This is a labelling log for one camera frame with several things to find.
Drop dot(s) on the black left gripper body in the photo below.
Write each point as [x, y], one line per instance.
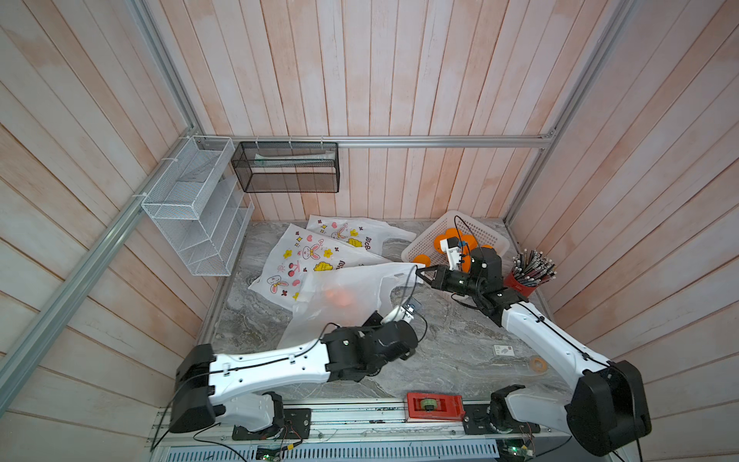
[372, 323]

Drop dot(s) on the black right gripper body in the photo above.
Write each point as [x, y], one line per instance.
[456, 283]

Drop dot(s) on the orange fruit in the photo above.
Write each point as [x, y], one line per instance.
[468, 242]
[339, 297]
[449, 233]
[422, 259]

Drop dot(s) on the white plastic bag front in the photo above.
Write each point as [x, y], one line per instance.
[376, 288]

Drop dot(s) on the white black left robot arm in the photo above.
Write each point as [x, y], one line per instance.
[239, 388]

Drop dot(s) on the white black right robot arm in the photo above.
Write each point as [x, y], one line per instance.
[607, 407]

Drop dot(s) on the white plastic perforated basket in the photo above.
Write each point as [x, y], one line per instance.
[427, 249]

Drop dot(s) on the white printed bag back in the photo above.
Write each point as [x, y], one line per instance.
[370, 234]

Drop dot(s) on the white printed bag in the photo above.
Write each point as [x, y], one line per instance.
[298, 254]
[370, 234]

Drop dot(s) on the red tape dispenser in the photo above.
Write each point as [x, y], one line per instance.
[426, 407]

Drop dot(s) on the red cup of pens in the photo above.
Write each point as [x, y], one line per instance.
[531, 269]

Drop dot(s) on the small white label card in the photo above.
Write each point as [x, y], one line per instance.
[504, 350]

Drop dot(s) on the brown tape roll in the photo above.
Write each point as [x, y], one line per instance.
[538, 365]

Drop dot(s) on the white printed bag middle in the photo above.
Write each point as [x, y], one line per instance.
[298, 254]

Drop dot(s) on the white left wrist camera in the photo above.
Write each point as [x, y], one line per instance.
[404, 313]

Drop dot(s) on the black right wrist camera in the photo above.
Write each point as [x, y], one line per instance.
[458, 258]

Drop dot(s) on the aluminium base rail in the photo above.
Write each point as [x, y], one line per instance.
[366, 429]

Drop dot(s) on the black wire mesh basket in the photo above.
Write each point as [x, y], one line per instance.
[288, 167]

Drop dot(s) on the white wire mesh shelf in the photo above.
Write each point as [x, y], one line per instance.
[199, 208]

